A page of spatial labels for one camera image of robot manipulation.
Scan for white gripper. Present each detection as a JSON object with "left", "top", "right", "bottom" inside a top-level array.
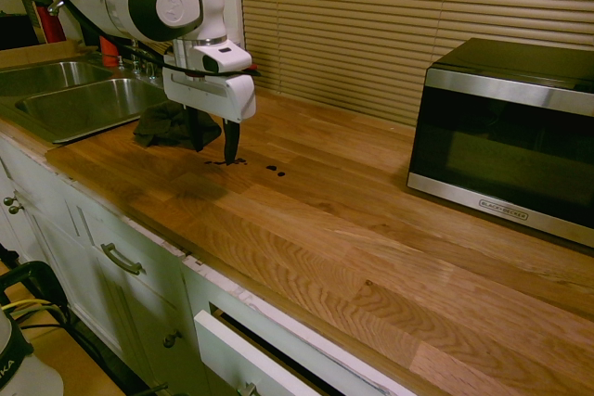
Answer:
[{"left": 161, "top": 65, "right": 258, "bottom": 170}]

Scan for dark grey cloth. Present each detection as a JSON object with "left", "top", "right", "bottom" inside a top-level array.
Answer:
[{"left": 133, "top": 99, "right": 223, "bottom": 152}]

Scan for dark spill streak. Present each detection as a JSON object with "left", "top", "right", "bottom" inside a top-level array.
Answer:
[{"left": 203, "top": 158, "right": 249, "bottom": 169}]

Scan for chrome sink faucet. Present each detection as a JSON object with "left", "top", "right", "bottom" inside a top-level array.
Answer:
[{"left": 116, "top": 41, "right": 159, "bottom": 78}]

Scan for white closed drawer front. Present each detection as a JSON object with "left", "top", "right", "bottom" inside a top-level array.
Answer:
[{"left": 73, "top": 203, "right": 187, "bottom": 300}]

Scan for stainless steel double sink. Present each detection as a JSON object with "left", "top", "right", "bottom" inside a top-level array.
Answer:
[{"left": 0, "top": 59, "right": 171, "bottom": 145}]

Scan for red orange bottle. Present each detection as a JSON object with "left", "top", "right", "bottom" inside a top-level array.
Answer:
[{"left": 99, "top": 36, "right": 120, "bottom": 68}]

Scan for wide beige window blind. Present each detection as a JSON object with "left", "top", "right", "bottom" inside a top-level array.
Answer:
[{"left": 239, "top": 0, "right": 594, "bottom": 128}]

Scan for red fire extinguisher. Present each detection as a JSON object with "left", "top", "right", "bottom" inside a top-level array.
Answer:
[{"left": 30, "top": 0, "right": 67, "bottom": 45}]

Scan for white cabinet door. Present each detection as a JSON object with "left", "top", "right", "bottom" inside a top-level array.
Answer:
[{"left": 97, "top": 270, "right": 208, "bottom": 396}]

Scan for white open drawer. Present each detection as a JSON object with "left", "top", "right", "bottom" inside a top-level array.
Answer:
[{"left": 193, "top": 301, "right": 400, "bottom": 396}]

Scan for black steel microwave oven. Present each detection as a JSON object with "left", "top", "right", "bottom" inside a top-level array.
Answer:
[{"left": 407, "top": 37, "right": 594, "bottom": 249}]

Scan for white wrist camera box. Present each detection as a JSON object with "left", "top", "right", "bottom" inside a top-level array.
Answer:
[{"left": 192, "top": 45, "right": 253, "bottom": 76}]

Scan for metal bar drawer handle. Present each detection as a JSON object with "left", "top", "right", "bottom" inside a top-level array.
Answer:
[{"left": 100, "top": 242, "right": 145, "bottom": 275}]

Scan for black metal stand frame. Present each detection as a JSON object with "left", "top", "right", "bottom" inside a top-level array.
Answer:
[{"left": 0, "top": 259, "right": 71, "bottom": 326}]

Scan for yellow cables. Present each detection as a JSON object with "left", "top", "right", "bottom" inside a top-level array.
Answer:
[{"left": 0, "top": 298, "right": 62, "bottom": 319}]

